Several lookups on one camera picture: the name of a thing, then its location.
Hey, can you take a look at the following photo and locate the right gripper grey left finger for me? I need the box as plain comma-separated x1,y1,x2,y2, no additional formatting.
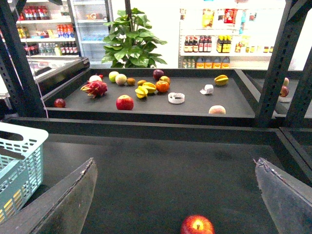
0,158,98,234

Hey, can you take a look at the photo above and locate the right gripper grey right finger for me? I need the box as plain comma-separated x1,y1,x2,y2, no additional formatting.
255,158,312,234

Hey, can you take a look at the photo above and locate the light blue plastic basket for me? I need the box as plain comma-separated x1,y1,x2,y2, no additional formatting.
0,122,49,213

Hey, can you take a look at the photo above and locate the red yellow mango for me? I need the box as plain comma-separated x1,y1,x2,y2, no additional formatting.
159,76,171,85

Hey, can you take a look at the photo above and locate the red apple near gripper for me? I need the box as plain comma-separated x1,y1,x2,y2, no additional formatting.
180,214,215,234

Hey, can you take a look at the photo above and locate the small dark red fruit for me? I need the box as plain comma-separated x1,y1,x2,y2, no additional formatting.
54,98,66,108

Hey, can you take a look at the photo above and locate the red fruit side tray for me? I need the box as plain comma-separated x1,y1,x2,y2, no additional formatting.
279,85,289,98

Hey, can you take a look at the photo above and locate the pale peach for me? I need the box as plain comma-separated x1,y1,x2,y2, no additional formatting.
209,105,226,115

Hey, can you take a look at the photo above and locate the black fruit tray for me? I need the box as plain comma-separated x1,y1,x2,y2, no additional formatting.
44,69,257,126

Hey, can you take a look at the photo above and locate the red apple on tray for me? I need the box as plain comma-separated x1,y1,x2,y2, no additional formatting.
116,95,134,110

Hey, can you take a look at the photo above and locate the pink dragon fruit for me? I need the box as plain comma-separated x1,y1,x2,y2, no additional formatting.
80,80,108,98

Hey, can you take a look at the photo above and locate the white round fruit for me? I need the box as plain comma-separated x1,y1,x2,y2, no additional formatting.
88,75,102,82

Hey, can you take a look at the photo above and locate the glass freezer cabinet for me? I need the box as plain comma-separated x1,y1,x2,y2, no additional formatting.
27,57,90,95

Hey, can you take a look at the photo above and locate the white paper roll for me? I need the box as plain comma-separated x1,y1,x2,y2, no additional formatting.
200,84,214,95

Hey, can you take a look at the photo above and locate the yellow starfruit right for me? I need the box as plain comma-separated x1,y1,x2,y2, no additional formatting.
214,75,229,86

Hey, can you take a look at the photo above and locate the yellow starfruit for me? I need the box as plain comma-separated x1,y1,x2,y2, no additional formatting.
142,82,156,94
214,75,229,86
135,86,148,98

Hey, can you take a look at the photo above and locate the yellow starfruit front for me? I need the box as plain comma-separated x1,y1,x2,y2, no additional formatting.
135,86,148,98

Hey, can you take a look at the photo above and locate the pale melon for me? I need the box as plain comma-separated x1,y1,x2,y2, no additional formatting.
115,74,127,85

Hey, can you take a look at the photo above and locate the green apple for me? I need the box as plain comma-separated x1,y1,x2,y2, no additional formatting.
109,71,119,83

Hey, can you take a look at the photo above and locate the brown kiwi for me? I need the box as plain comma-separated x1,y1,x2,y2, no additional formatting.
126,78,136,86

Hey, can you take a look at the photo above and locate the small olive fruit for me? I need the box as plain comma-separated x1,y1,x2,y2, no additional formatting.
137,80,147,86

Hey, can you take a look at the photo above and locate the yellow starfruit middle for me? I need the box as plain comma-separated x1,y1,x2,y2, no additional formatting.
142,82,156,94

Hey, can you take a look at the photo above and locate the orange persimmon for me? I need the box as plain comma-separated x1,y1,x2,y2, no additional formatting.
156,80,170,93

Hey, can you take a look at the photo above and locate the dark purple fruit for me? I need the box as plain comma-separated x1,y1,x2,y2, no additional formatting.
153,69,164,80

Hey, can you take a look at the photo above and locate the green potted plant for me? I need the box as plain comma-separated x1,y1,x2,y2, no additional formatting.
101,8,167,68

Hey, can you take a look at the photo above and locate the drinks shelf left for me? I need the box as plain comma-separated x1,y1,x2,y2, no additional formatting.
16,0,81,58

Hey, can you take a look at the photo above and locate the bottle shelf right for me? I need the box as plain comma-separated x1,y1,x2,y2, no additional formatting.
178,0,286,70

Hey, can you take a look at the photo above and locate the black shelf post left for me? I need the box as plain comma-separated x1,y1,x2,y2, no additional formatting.
0,0,47,117

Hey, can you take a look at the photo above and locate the black shelf post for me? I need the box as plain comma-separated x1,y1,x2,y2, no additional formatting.
255,0,312,128
0,0,47,117

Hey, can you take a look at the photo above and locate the black shelf post right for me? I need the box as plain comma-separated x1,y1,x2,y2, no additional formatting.
255,0,312,128

